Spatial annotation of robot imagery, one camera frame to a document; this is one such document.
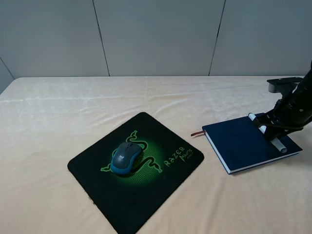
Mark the grey and teal computer mouse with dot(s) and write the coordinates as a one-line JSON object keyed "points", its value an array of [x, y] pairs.
{"points": [[124, 157]]}

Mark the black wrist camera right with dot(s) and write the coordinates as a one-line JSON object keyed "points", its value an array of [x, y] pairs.
{"points": [[283, 85]]}

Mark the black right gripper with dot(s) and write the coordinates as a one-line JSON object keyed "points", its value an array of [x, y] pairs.
{"points": [[290, 115]]}

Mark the white marker pen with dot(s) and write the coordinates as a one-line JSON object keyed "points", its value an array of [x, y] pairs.
{"points": [[275, 142]]}

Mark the black green Razer mouse pad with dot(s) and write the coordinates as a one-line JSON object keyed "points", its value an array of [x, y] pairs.
{"points": [[128, 201]]}

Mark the peach tablecloth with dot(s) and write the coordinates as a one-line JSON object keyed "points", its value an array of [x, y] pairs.
{"points": [[45, 122]]}

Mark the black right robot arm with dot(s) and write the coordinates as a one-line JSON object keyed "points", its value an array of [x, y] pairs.
{"points": [[305, 85]]}

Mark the dark blue notebook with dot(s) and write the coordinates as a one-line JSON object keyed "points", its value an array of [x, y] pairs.
{"points": [[239, 145]]}

